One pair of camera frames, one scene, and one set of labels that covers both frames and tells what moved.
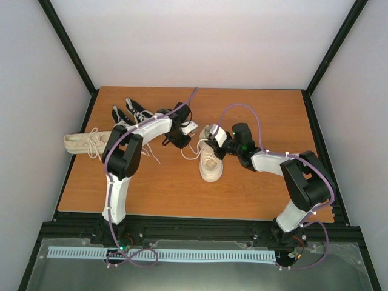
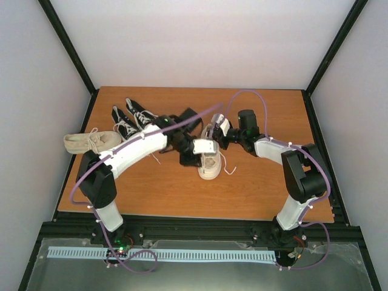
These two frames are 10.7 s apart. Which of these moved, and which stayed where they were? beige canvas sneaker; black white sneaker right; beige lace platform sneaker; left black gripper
Moved: left black gripper
Stayed: beige lace platform sneaker; beige canvas sneaker; black white sneaker right
